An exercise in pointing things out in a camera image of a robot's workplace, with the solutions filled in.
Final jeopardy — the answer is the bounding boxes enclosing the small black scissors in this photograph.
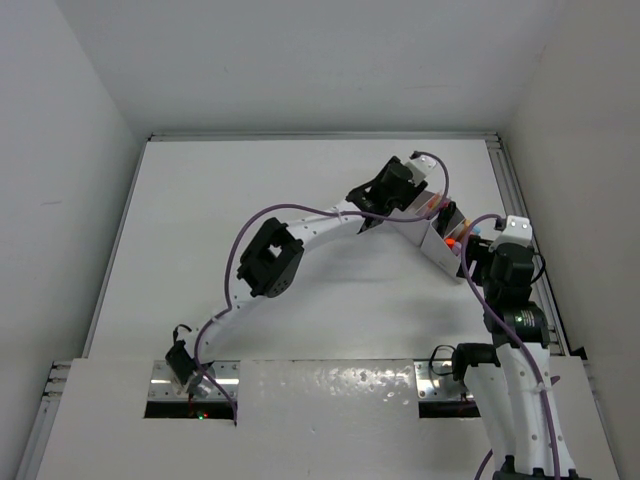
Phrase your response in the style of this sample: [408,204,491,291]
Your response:
[434,201,457,237]

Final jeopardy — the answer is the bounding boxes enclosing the orange pastel highlighter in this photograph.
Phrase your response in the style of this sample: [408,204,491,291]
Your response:
[458,219,472,239]

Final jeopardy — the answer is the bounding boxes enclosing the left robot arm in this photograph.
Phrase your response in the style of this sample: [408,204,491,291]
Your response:
[165,152,437,398]

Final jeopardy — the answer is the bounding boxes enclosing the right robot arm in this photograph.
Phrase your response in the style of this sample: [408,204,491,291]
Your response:
[451,235,580,479]

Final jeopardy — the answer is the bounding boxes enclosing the white pink compartment organizer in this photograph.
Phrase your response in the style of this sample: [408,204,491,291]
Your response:
[391,190,466,283]

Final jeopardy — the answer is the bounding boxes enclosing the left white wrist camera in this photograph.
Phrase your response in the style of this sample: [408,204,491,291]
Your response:
[404,152,438,185]

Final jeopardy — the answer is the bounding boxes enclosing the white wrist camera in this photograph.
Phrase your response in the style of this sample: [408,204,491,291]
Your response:
[492,215,533,248]
[404,152,438,185]

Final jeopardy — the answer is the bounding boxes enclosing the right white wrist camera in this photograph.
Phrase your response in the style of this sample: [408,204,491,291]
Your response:
[492,215,533,248]

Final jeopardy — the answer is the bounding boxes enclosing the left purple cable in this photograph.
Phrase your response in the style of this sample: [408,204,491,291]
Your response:
[193,149,451,426]

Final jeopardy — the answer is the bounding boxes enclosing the purple cable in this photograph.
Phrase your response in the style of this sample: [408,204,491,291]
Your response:
[460,214,561,480]
[193,149,451,426]

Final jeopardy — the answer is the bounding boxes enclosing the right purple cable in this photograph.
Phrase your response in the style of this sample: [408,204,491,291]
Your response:
[460,214,561,480]

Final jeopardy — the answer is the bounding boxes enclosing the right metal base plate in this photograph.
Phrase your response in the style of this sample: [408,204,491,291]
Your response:
[414,359,475,403]

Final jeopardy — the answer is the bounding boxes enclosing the metal base plate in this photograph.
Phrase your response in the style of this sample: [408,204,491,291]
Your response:
[147,360,240,403]
[414,359,475,403]

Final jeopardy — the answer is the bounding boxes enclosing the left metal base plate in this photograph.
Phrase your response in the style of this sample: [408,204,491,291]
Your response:
[147,360,240,403]

